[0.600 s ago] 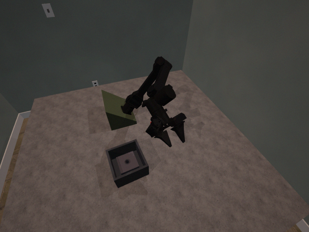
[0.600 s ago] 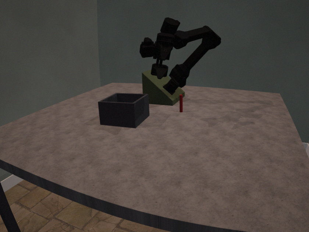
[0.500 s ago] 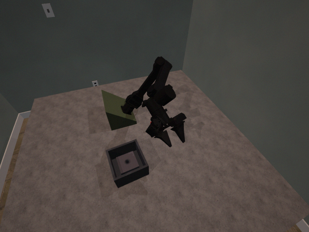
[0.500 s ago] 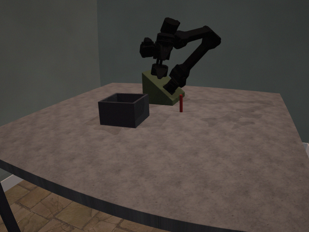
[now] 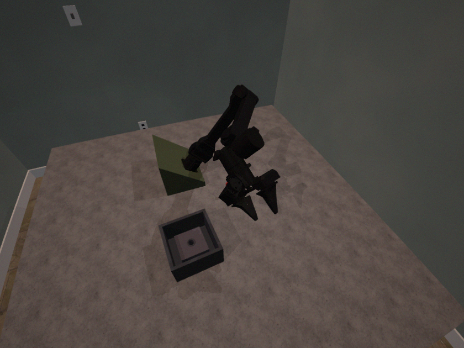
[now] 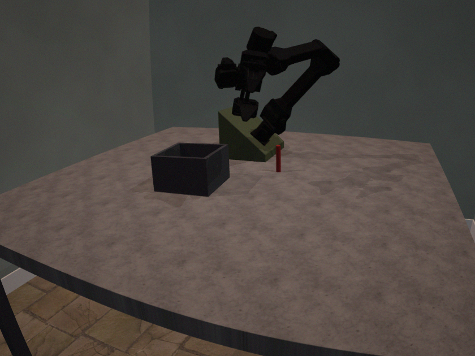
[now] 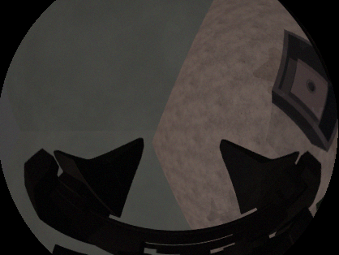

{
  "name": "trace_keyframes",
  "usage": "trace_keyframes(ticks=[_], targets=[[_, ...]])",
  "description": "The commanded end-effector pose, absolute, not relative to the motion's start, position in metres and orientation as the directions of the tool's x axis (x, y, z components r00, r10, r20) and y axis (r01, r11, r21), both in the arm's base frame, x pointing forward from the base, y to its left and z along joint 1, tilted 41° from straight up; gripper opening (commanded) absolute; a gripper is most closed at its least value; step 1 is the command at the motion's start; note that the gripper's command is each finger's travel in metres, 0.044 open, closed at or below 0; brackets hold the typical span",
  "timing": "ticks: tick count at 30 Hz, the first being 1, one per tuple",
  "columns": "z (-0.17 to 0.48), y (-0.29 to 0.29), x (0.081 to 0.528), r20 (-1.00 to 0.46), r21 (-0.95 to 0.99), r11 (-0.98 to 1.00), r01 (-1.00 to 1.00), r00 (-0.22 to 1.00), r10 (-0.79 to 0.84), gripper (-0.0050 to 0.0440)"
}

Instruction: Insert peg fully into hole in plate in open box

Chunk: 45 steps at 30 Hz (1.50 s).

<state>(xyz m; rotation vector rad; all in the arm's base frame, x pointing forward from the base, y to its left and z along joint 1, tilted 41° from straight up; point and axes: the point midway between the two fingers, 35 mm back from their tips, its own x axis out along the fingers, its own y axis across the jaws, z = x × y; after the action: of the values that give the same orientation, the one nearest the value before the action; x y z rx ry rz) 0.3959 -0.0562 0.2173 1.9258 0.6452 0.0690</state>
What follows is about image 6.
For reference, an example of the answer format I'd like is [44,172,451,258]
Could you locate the red peg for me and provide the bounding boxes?
[276,145,281,172]

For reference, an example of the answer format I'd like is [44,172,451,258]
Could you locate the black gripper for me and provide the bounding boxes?
[232,50,269,121]

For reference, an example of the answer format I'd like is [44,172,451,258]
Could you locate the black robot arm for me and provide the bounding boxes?
[214,27,340,146]

